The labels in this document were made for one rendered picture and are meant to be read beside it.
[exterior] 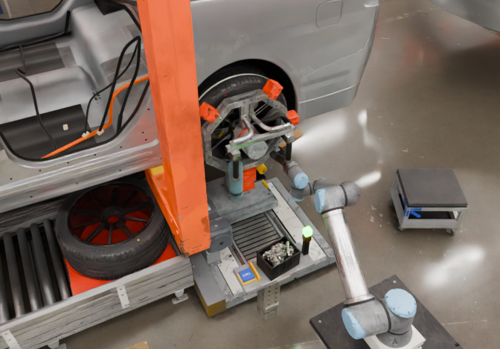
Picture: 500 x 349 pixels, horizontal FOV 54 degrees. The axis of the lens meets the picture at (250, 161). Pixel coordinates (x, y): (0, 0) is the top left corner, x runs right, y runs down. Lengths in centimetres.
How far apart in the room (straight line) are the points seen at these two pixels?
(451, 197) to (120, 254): 214
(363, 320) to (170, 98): 134
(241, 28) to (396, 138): 220
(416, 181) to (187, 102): 197
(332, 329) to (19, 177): 182
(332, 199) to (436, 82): 300
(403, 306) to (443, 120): 259
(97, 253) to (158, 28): 146
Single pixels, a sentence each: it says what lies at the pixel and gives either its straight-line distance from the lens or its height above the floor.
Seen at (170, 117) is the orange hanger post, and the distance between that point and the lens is 211.
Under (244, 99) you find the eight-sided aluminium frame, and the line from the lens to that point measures 279.
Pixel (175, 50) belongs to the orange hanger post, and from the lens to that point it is 196.
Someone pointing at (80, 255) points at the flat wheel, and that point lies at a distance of 295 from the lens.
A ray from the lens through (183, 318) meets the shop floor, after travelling 318.
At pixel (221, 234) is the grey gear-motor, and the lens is 303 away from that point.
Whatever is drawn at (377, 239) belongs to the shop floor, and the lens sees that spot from 361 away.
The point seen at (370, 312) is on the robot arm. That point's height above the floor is 64.
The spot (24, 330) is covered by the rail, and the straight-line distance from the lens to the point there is 299.
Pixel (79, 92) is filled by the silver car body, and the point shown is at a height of 87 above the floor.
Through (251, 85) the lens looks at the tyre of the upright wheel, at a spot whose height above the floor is 114.
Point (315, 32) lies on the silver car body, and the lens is 295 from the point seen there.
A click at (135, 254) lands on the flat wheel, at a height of 46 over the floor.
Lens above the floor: 273
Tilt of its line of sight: 42 degrees down
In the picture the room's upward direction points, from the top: straight up
